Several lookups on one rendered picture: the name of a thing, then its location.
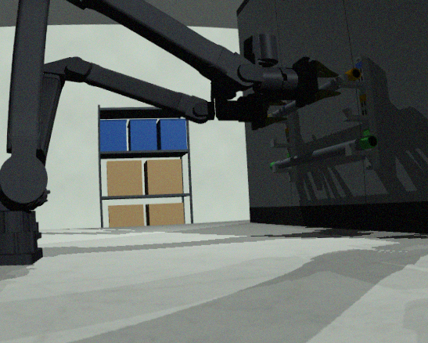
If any black wall panel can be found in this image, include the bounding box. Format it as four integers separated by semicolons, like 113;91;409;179
236;0;428;233

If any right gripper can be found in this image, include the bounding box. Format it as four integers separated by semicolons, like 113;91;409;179
279;57;341;107

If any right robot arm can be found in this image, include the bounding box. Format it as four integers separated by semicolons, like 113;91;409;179
0;0;301;265

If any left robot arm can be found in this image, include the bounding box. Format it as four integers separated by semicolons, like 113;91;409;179
36;56;269;166

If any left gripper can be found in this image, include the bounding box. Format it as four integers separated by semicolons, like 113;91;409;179
237;101;288;130

